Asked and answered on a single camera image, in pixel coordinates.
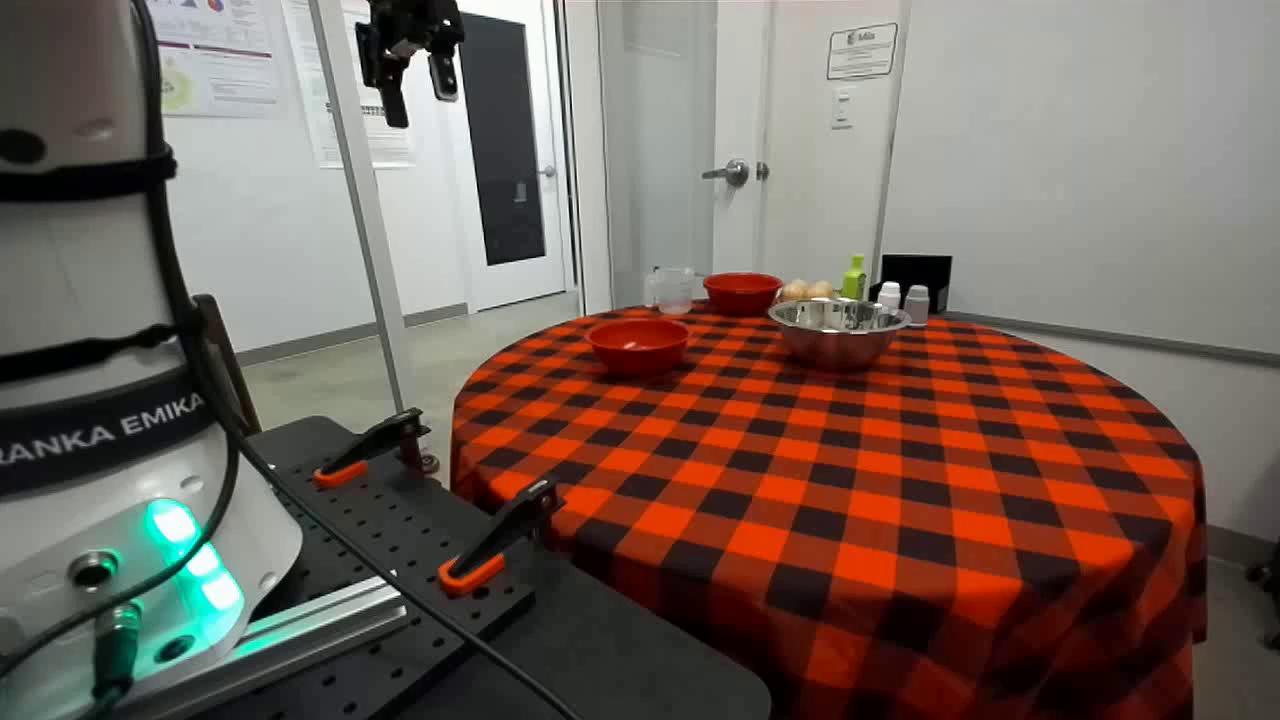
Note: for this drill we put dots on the far orange black clamp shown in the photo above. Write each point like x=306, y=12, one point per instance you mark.
x=392, y=434

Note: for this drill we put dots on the orange black plaid tablecloth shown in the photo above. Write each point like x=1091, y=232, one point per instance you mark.
x=971, y=531

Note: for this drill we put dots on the metal bowl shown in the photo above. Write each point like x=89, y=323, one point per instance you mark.
x=832, y=333

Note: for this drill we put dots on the red bowl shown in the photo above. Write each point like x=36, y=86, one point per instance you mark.
x=743, y=294
x=639, y=345

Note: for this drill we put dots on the metal tripod pole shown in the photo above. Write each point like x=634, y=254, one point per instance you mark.
x=360, y=192

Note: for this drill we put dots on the white salt shaker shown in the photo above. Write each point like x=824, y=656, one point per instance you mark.
x=891, y=297

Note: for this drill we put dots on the silver door handle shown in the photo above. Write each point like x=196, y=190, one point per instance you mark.
x=733, y=173

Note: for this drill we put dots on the orange black clamp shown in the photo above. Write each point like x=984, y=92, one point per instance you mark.
x=392, y=434
x=481, y=563

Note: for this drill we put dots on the clear measuring cup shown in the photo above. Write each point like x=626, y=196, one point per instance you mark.
x=669, y=289

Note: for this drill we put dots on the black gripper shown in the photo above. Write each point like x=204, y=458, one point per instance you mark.
x=392, y=34

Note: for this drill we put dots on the far red bowl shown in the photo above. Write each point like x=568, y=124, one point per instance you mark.
x=743, y=294

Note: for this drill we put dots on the clear pepper shaker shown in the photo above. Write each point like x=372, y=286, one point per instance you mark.
x=916, y=304

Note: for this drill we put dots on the near orange black clamp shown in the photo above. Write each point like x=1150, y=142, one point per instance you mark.
x=481, y=563

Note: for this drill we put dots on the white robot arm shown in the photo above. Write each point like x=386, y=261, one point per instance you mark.
x=138, y=539

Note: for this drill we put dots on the wall notice sign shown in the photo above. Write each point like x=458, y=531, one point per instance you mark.
x=861, y=54

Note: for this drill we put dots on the near red bowl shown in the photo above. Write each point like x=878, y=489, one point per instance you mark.
x=639, y=345

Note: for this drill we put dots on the black wall holder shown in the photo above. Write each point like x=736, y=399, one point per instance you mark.
x=921, y=269

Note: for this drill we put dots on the green bottle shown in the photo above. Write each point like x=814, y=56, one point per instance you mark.
x=853, y=279

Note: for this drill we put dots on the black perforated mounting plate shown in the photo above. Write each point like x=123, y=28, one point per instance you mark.
x=495, y=620

